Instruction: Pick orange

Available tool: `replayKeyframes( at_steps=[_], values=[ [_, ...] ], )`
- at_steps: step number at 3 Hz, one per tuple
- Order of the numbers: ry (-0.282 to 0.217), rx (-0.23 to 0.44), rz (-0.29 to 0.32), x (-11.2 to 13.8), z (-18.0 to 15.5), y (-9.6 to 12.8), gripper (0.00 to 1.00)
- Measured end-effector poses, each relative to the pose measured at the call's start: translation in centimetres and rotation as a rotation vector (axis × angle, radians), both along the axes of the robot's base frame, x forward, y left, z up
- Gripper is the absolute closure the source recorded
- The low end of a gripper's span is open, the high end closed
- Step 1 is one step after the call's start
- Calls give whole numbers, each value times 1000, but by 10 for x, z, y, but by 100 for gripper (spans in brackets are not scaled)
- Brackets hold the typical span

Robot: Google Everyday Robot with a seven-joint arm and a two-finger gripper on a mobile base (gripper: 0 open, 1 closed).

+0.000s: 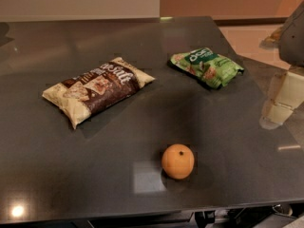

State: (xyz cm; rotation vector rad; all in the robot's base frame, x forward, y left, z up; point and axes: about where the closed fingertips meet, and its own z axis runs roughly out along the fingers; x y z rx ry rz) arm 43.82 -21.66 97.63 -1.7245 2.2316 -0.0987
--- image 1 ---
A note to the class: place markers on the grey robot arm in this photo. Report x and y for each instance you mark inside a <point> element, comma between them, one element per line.
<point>291,40</point>

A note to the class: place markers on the brown cream snack bag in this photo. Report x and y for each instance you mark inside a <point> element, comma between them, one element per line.
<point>93,92</point>

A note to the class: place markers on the green snack bag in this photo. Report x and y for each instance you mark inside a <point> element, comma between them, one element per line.
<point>211,68</point>

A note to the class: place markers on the orange fruit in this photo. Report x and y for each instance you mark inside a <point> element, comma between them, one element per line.
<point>177,161</point>

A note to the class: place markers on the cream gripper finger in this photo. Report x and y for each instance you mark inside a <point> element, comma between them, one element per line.
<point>285,95</point>

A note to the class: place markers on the dark equipment under table edge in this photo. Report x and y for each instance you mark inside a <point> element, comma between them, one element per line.
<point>275,216</point>

